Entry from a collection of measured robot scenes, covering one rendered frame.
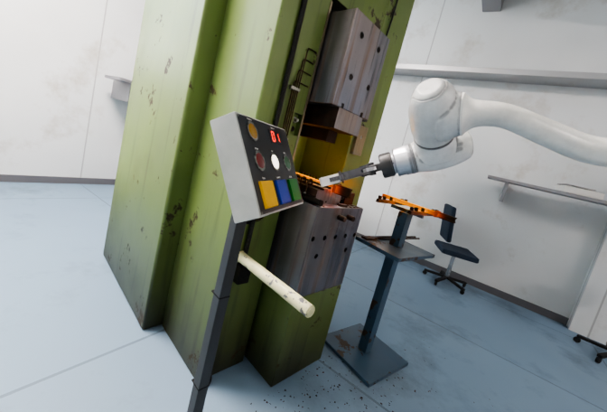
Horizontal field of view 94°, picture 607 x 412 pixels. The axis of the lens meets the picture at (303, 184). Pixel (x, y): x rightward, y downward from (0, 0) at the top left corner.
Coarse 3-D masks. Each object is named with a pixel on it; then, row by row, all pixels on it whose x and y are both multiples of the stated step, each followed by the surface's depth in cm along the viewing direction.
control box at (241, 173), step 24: (216, 120) 74; (240, 120) 74; (216, 144) 74; (240, 144) 72; (264, 144) 84; (288, 144) 104; (240, 168) 72; (264, 168) 79; (240, 192) 73; (240, 216) 73; (264, 216) 74
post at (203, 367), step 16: (240, 224) 92; (240, 240) 94; (224, 256) 94; (224, 272) 93; (224, 288) 95; (224, 304) 97; (208, 320) 98; (208, 336) 97; (208, 352) 97; (208, 368) 99; (208, 384) 101; (192, 400) 101
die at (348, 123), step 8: (312, 104) 137; (312, 112) 137; (320, 112) 133; (328, 112) 130; (336, 112) 127; (344, 112) 130; (304, 120) 140; (312, 120) 137; (320, 120) 133; (328, 120) 130; (336, 120) 127; (344, 120) 131; (352, 120) 135; (360, 120) 140; (328, 128) 138; (336, 128) 129; (344, 128) 133; (352, 128) 137
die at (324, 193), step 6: (306, 180) 149; (300, 186) 138; (312, 186) 138; (318, 186) 137; (324, 186) 141; (306, 192) 135; (312, 192) 133; (318, 192) 132; (324, 192) 135; (330, 192) 138; (318, 198) 133; (324, 198) 136; (330, 198) 139; (336, 198) 143
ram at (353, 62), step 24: (336, 24) 124; (360, 24) 122; (336, 48) 123; (360, 48) 126; (384, 48) 138; (336, 72) 122; (360, 72) 130; (312, 96) 131; (336, 96) 123; (360, 96) 135
